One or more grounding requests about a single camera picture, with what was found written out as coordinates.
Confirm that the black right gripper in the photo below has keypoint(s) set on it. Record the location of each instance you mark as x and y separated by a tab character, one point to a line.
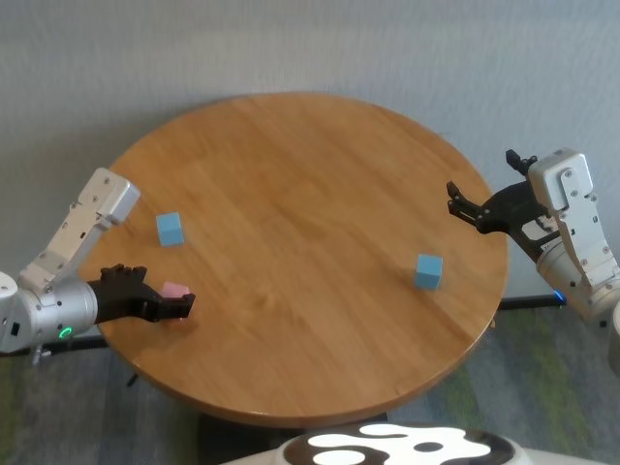
518	208

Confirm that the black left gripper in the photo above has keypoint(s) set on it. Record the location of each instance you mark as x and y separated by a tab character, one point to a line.
121	300

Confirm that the pink cube block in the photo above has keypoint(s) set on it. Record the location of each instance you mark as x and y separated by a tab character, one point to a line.
173	289

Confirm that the blue cube block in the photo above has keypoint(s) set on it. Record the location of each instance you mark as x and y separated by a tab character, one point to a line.
428	273
169	230

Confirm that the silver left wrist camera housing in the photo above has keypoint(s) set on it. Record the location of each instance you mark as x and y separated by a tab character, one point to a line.
106	198

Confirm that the dark table pedestal base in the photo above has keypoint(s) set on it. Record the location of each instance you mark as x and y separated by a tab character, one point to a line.
232	436

